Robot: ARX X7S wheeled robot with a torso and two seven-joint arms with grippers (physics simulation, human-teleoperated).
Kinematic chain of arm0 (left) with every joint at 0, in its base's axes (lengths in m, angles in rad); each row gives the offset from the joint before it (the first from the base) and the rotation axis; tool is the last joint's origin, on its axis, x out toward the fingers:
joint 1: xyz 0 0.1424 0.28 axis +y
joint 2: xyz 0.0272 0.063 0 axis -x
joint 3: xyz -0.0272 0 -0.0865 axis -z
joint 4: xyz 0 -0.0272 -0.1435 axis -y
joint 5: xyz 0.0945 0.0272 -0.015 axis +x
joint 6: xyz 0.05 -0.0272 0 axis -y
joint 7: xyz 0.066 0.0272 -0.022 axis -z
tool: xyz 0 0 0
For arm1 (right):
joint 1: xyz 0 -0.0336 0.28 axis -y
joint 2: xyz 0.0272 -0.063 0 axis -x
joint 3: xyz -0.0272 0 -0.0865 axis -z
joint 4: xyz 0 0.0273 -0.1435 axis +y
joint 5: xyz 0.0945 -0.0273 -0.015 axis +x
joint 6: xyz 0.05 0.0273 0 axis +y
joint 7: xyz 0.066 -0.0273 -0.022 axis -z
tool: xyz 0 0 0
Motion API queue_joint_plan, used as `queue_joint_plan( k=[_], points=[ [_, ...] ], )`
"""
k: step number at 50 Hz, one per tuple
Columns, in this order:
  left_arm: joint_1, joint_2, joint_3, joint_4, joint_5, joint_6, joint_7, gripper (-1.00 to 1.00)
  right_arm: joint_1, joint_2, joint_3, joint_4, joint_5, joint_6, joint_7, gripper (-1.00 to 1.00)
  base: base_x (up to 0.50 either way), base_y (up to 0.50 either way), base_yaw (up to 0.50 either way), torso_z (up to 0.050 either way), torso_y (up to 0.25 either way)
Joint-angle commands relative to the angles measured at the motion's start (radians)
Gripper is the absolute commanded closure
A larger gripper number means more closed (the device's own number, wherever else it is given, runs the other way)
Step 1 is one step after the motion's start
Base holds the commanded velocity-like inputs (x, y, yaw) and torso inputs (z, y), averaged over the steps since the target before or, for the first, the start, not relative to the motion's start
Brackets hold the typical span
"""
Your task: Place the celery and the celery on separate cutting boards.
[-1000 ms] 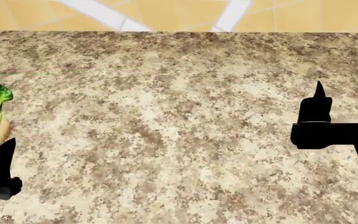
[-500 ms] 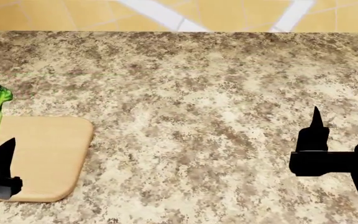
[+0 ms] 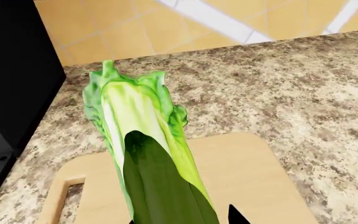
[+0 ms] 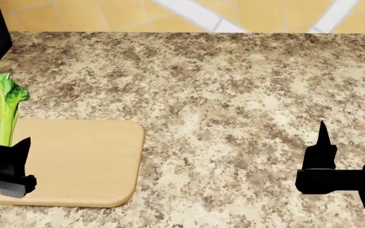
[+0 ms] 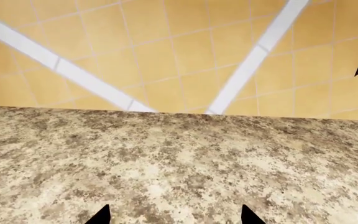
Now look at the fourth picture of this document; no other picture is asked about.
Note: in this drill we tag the green celery bunch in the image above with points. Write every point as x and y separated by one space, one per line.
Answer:
3 104

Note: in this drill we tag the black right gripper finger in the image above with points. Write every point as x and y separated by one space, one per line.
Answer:
322 152

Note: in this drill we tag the light wooden cutting board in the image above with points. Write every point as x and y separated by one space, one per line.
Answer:
81 161

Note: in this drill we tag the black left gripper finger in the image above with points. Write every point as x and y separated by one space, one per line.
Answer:
14 159

